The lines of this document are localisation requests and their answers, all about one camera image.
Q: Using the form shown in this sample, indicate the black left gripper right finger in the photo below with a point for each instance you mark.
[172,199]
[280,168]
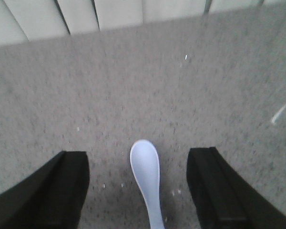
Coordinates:
[223,199]

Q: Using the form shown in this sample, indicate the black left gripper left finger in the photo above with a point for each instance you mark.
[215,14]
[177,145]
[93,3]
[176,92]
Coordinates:
[50,198]

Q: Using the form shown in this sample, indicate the light blue plastic spoon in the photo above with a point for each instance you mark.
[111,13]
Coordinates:
[145,166]

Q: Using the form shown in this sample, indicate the grey pleated curtain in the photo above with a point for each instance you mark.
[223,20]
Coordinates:
[30,20]

